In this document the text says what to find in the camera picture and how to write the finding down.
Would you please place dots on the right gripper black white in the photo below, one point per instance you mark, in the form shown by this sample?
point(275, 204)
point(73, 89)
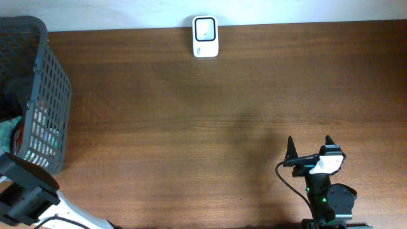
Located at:
point(303, 165)

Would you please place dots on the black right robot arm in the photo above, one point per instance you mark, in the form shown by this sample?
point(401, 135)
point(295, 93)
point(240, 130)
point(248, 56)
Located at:
point(330, 204)

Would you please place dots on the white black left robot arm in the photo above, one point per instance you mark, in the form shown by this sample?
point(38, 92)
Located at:
point(34, 198)

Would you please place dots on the white barcode scanner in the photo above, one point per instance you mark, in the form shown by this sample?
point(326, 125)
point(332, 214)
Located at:
point(205, 36)

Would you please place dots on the dark grey plastic basket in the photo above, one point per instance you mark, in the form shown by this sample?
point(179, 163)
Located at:
point(36, 94)

